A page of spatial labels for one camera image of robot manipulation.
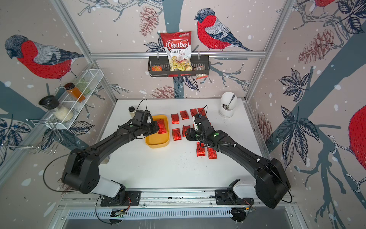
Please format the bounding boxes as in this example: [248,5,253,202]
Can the white wire wall shelf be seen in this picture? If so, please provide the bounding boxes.
[45,69,104,130]

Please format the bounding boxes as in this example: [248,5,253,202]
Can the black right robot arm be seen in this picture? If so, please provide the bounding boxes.
[185,114,291,209]

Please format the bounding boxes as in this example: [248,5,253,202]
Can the silver cap spice jar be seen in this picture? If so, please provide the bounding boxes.
[101,156,111,164]

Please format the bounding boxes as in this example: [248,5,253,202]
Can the chrome wire rack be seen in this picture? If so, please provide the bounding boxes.
[1,119,66,155]

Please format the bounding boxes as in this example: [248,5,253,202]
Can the green item on shelf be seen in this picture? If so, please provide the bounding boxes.
[76,78,90,96]

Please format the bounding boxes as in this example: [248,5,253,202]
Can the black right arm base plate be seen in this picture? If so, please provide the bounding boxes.
[211,179,254,205]

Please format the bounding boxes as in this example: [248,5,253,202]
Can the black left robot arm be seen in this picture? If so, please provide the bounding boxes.
[62,110,158,200]

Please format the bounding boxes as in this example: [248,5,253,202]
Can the orange spice bottle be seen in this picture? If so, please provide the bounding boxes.
[64,83,86,103]

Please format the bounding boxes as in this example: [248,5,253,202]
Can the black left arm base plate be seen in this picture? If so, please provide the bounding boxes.
[100,186,142,207]

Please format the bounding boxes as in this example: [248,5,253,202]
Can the black cap spice jar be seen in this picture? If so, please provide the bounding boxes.
[128,106,136,118]

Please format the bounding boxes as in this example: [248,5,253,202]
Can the black lid rice jar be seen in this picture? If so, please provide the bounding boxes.
[39,95,74,122]

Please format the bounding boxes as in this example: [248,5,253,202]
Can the Chuba cassava chips bag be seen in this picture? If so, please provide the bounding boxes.
[160,31,193,71]

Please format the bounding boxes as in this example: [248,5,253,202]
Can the white utensil cup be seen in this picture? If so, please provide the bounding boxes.
[219,92,237,118]

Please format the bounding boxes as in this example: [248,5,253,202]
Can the red foil tea bag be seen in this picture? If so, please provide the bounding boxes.
[157,119,167,134]
[207,148,217,159]
[198,107,206,116]
[180,110,189,120]
[190,108,198,117]
[182,126,191,137]
[172,128,182,141]
[171,114,180,124]
[196,142,206,157]

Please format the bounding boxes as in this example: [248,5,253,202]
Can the metal spoon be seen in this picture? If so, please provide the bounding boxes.
[222,94,236,110]

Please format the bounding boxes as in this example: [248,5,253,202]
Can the yellow plastic storage box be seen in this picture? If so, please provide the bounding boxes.
[145,114,170,148]

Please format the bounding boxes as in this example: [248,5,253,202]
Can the black wall basket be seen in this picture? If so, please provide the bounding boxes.
[148,56,210,77]

